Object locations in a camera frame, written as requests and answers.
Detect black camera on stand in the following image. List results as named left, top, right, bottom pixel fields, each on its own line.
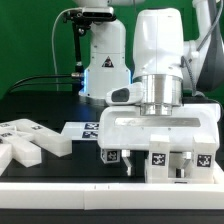
left=63, top=6, right=116, bottom=78

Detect white marker cube front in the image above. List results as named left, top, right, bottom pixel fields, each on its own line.
left=101, top=149, right=120, bottom=164

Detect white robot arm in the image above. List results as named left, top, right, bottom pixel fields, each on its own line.
left=98, top=0, right=224, bottom=183

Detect black cables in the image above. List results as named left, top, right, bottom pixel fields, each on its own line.
left=7, top=73, right=84, bottom=94

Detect white paper marker sheet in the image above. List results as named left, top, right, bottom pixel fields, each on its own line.
left=62, top=122, right=99, bottom=141

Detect white chair part far left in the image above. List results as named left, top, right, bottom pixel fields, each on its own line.
left=0, top=123, right=42, bottom=176

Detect white chair seat part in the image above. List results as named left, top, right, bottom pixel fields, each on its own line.
left=144, top=156, right=215, bottom=185

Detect white front fence bar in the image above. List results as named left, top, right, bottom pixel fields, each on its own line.
left=0, top=183, right=224, bottom=210

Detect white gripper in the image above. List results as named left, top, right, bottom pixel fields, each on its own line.
left=98, top=82, right=221, bottom=178

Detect white camera cable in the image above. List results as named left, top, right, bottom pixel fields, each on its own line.
left=50, top=8, right=74, bottom=92

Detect grey robot hose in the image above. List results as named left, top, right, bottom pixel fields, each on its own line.
left=180, top=0, right=224, bottom=96

